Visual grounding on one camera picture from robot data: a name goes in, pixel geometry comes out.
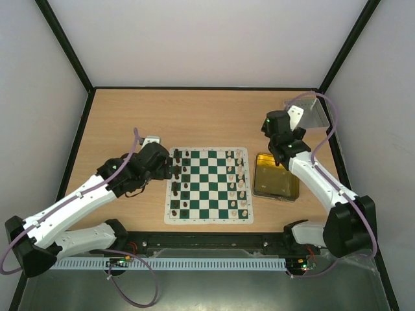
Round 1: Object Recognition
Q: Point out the yellow transparent piece tray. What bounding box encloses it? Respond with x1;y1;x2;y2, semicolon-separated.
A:
252;153;300;202

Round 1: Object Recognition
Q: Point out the green white chess board mat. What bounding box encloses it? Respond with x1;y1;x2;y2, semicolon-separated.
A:
164;146;254;225

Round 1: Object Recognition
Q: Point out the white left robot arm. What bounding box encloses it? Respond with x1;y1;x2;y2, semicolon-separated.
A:
5;142;172;278

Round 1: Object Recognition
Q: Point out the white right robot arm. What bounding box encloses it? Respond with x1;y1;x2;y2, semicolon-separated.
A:
261;107;377;258

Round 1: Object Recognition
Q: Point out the grey metal tin box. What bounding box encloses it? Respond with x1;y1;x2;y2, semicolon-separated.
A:
284;98;329;130

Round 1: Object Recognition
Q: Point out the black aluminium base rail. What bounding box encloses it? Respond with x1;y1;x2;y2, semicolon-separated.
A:
89;231;328;257

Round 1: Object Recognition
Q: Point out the light blue slotted cable duct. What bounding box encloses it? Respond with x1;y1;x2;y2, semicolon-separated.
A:
52;257;286;271

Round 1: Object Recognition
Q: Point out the black cage frame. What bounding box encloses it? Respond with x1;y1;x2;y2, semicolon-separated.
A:
6;0;400;311

